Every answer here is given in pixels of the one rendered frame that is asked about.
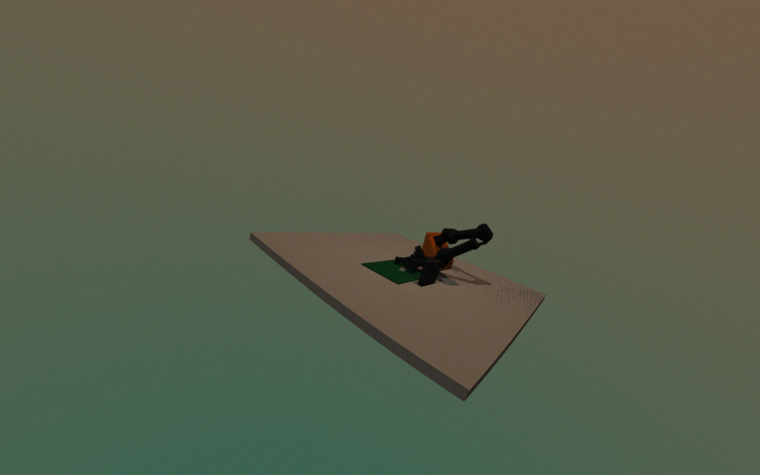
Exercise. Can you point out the green circuit board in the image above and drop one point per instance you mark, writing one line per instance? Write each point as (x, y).
(394, 273)

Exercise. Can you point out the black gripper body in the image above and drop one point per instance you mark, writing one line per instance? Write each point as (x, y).
(417, 262)

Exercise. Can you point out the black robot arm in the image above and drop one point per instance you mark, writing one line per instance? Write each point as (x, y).
(451, 236)

